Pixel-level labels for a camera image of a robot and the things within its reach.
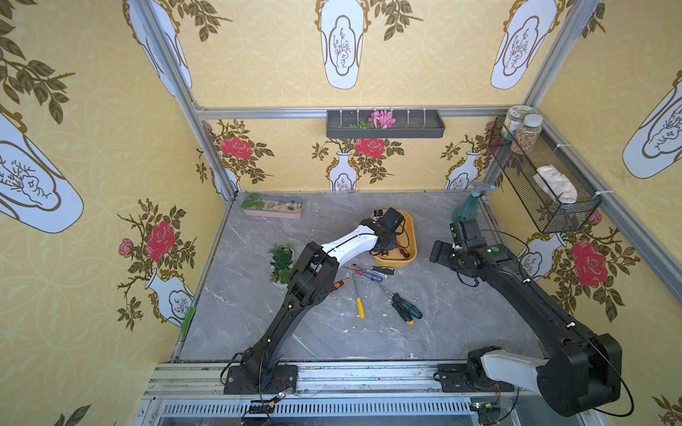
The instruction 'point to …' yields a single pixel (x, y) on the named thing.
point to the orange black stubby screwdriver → (337, 285)
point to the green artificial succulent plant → (281, 264)
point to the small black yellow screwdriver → (380, 269)
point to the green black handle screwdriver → (408, 306)
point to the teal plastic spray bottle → (468, 208)
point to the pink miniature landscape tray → (272, 206)
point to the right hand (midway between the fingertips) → (448, 254)
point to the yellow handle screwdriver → (359, 303)
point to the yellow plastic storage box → (407, 249)
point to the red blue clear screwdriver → (369, 274)
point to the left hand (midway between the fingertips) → (379, 239)
